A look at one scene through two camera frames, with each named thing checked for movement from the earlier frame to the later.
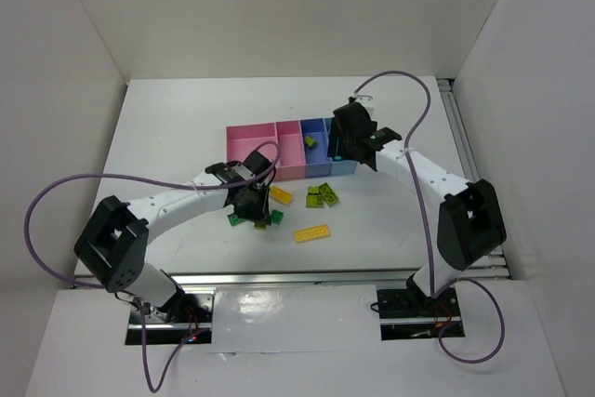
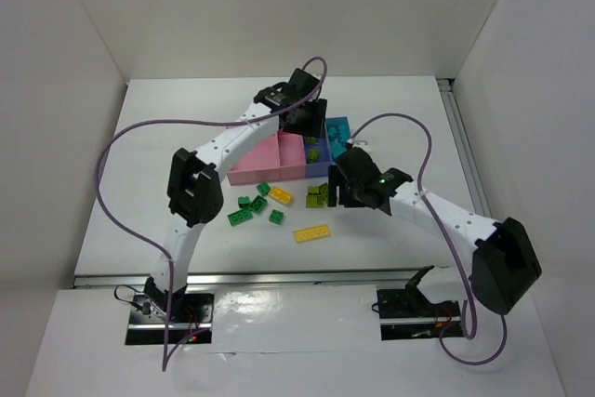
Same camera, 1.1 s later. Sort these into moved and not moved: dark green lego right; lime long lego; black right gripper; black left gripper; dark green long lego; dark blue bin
Moved: black right gripper; black left gripper
Not moved: dark green lego right; lime long lego; dark blue bin; dark green long lego
